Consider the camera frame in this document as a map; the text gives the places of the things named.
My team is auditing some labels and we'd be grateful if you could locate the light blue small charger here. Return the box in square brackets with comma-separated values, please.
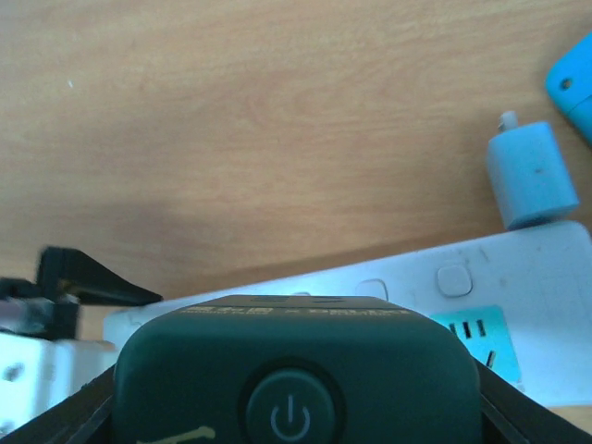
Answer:
[486, 111, 580, 230]

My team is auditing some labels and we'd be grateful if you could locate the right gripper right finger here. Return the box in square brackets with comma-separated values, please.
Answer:
[475, 361, 591, 444]

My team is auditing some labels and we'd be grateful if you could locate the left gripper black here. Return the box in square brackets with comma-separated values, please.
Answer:
[1, 246, 163, 340]

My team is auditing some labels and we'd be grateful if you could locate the dark green cube adapter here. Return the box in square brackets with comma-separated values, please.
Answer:
[112, 296, 483, 443]

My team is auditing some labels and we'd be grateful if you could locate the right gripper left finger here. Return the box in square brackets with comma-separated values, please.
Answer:
[1, 365, 115, 444]

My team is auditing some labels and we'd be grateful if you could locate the blue round adapter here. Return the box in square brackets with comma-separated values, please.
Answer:
[545, 32, 591, 145]

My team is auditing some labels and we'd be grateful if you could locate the white power strip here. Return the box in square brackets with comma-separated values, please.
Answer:
[102, 219, 592, 411]

